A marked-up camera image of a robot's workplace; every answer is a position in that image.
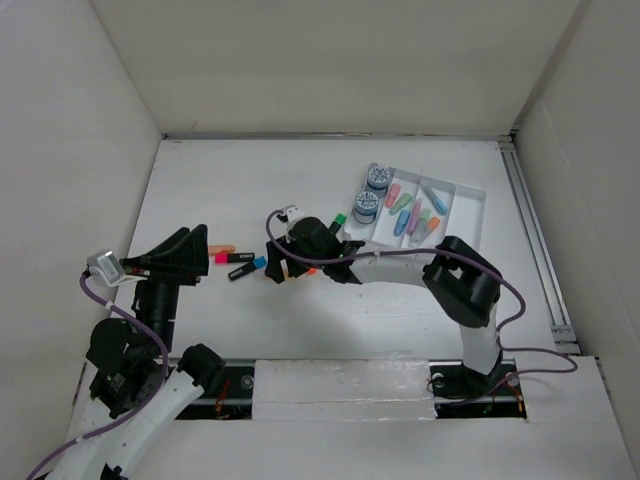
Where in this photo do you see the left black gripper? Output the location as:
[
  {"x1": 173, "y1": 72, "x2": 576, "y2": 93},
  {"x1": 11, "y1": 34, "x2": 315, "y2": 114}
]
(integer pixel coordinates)
[{"x1": 123, "y1": 222, "x2": 209, "y2": 352}]

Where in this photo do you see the green cap black highlighter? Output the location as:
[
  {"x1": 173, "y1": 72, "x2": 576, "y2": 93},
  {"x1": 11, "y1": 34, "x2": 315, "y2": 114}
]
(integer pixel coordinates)
[{"x1": 329, "y1": 213, "x2": 347, "y2": 235}]

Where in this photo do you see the blue patterned tape roll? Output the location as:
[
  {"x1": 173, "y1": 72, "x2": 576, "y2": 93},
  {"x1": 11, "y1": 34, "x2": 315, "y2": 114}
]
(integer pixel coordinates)
[{"x1": 365, "y1": 164, "x2": 391, "y2": 192}]

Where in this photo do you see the blue eraser case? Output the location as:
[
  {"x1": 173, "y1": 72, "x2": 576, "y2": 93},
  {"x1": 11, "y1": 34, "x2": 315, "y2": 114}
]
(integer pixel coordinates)
[{"x1": 393, "y1": 209, "x2": 411, "y2": 237}]

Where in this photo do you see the green eraser case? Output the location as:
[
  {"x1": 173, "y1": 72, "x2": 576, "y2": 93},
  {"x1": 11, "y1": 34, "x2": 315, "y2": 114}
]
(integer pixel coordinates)
[{"x1": 389, "y1": 193, "x2": 413, "y2": 215}]

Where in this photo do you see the purple translucent marker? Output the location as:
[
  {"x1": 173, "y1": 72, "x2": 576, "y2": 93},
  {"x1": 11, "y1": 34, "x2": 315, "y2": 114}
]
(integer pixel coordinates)
[{"x1": 406, "y1": 198, "x2": 422, "y2": 235}]

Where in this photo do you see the green cap clear marker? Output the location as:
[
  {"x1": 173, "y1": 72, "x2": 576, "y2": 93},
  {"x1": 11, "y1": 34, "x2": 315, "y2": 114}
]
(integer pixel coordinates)
[{"x1": 412, "y1": 208, "x2": 431, "y2": 242}]

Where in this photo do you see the blue cap clear marker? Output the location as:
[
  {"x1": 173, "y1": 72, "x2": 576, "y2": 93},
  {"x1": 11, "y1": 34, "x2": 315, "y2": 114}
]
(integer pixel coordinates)
[{"x1": 423, "y1": 186, "x2": 447, "y2": 215}]

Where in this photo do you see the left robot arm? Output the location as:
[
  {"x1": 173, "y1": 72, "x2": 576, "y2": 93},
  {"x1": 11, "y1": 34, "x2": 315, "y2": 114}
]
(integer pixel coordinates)
[{"x1": 46, "y1": 224, "x2": 225, "y2": 479}]

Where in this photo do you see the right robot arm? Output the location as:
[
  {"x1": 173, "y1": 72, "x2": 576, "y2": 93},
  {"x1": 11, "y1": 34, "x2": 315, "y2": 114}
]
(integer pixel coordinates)
[{"x1": 265, "y1": 205, "x2": 503, "y2": 399}]

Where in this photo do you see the pink cap black highlighter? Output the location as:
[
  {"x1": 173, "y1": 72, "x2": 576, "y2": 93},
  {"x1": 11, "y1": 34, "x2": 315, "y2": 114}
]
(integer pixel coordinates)
[{"x1": 213, "y1": 252, "x2": 255, "y2": 265}]

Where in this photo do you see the blue cap black highlighter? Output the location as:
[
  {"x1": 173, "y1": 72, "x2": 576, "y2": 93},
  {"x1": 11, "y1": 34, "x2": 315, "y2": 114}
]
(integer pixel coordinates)
[{"x1": 227, "y1": 256, "x2": 267, "y2": 281}]

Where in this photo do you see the white divided organizer tray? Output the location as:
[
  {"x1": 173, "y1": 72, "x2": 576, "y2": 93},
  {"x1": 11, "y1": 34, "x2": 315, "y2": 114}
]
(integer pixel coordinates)
[{"x1": 343, "y1": 166, "x2": 487, "y2": 250}]

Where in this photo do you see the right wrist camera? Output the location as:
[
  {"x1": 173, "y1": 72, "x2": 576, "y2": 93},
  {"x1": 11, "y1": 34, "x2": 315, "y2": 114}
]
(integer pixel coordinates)
[{"x1": 277, "y1": 205, "x2": 306, "y2": 227}]

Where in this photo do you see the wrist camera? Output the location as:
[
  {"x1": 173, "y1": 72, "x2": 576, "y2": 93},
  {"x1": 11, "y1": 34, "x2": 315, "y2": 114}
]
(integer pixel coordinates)
[
  {"x1": 87, "y1": 250, "x2": 126, "y2": 287},
  {"x1": 277, "y1": 205, "x2": 306, "y2": 227}
]

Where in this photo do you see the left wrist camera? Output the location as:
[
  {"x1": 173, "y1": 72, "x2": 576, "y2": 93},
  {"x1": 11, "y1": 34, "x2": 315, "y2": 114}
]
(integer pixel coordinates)
[{"x1": 87, "y1": 250, "x2": 126, "y2": 287}]

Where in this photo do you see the metal mounting rail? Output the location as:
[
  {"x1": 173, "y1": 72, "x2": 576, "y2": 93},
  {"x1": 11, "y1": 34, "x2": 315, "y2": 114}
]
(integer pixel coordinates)
[{"x1": 178, "y1": 358, "x2": 527, "y2": 422}]

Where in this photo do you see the aluminium frame profile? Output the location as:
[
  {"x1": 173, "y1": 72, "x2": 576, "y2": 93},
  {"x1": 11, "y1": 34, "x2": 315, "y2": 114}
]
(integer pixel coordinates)
[{"x1": 498, "y1": 135, "x2": 582, "y2": 356}]

